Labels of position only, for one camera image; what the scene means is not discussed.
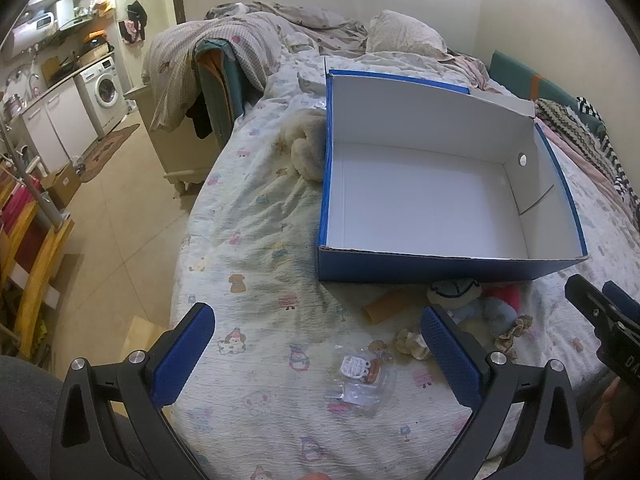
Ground checked grey duvet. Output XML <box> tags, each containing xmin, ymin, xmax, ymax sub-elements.
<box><xmin>142</xmin><ymin>2</ymin><xmax>371</xmax><ymax>133</ymax></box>

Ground white washing machine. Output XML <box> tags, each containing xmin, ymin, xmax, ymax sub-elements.
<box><xmin>75</xmin><ymin>56</ymin><xmax>130</xmax><ymax>131</ymax></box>

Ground teal padded bed rail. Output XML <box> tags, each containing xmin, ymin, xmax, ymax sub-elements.
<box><xmin>195</xmin><ymin>37</ymin><xmax>251</xmax><ymax>141</ymax></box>

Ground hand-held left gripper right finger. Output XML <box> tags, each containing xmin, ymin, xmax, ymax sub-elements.
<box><xmin>420</xmin><ymin>304</ymin><xmax>586</xmax><ymax>480</ymax></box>

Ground light blue plush toy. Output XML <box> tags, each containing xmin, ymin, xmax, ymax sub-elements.
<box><xmin>426</xmin><ymin>279</ymin><xmax>518</xmax><ymax>348</ymax></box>

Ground white floor cabinet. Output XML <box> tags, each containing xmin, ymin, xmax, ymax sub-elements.
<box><xmin>20</xmin><ymin>80</ymin><xmax>98</xmax><ymax>161</ymax></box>

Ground red cloth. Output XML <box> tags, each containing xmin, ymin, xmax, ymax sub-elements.
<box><xmin>0</xmin><ymin>182</ymin><xmax>38</xmax><ymax>233</ymax></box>

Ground teal padded headboard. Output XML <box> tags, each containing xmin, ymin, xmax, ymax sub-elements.
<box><xmin>487</xmin><ymin>50</ymin><xmax>608</xmax><ymax>136</ymax></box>

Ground brown patterned rug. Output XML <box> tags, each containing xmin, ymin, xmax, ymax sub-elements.
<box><xmin>77</xmin><ymin>123</ymin><xmax>141</xmax><ymax>184</ymax></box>

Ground brown cardboard tube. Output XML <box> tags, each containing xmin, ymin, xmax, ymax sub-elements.
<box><xmin>362</xmin><ymin>291</ymin><xmax>418</xmax><ymax>325</ymax></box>

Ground beige fluffy plush toy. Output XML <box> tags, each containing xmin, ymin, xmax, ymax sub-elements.
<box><xmin>277</xmin><ymin>110</ymin><xmax>328</xmax><ymax>183</ymax></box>

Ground clear plastic toy packet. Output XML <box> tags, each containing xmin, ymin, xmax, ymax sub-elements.
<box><xmin>325</xmin><ymin>352</ymin><xmax>396</xmax><ymax>418</ymax></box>

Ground white water heater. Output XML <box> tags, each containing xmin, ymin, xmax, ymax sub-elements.
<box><xmin>0</xmin><ymin>12</ymin><xmax>58</xmax><ymax>56</ymax></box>

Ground beige patterned scrunchie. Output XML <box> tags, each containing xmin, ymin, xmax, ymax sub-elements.
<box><xmin>495</xmin><ymin>314</ymin><xmax>535</xmax><ymax>361</ymax></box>

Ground light wooden board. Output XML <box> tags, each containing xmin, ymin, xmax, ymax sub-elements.
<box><xmin>122</xmin><ymin>315</ymin><xmax>168</xmax><ymax>361</ymax></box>

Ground striped knitted cloth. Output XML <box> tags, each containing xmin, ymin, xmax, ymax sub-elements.
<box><xmin>535</xmin><ymin>96</ymin><xmax>640</xmax><ymax>211</ymax></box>

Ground person's right hand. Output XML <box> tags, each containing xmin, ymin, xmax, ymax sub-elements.
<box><xmin>582</xmin><ymin>377</ymin><xmax>640</xmax><ymax>466</ymax></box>

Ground white fluffy plush toy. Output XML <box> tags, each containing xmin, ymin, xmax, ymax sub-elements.
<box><xmin>395</xmin><ymin>327</ymin><xmax>433</xmax><ymax>361</ymax></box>

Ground beige patterned pillow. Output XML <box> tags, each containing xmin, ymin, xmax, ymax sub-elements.
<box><xmin>366</xmin><ymin>10</ymin><xmax>448</xmax><ymax>56</ymax></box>

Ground black garment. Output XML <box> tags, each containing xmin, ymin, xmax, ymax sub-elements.
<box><xmin>187</xmin><ymin>95</ymin><xmax>216</xmax><ymax>140</ymax></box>

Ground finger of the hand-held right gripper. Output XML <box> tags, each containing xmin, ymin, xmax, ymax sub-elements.
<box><xmin>565</xmin><ymin>274</ymin><xmax>618</xmax><ymax>343</ymax></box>
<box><xmin>602</xmin><ymin>281</ymin><xmax>640</xmax><ymax>333</ymax></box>

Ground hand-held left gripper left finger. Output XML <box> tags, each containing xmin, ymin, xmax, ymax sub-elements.
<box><xmin>50</xmin><ymin>302</ymin><xmax>216</xmax><ymax>480</ymax></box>

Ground yellow wooden rack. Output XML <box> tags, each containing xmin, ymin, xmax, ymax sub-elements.
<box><xmin>0</xmin><ymin>160</ymin><xmax>76</xmax><ymax>361</ymax></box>

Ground blue and white cardboard box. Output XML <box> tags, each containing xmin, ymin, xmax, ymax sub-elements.
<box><xmin>316</xmin><ymin>56</ymin><xmax>590</xmax><ymax>283</ymax></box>

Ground beige wooden crib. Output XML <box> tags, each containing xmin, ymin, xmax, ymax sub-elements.
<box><xmin>124</xmin><ymin>85</ymin><xmax>206</xmax><ymax>193</ymax></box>

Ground hanging dark clothes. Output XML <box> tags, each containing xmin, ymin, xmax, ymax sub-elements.
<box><xmin>117</xmin><ymin>1</ymin><xmax>148</xmax><ymax>43</ymax></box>

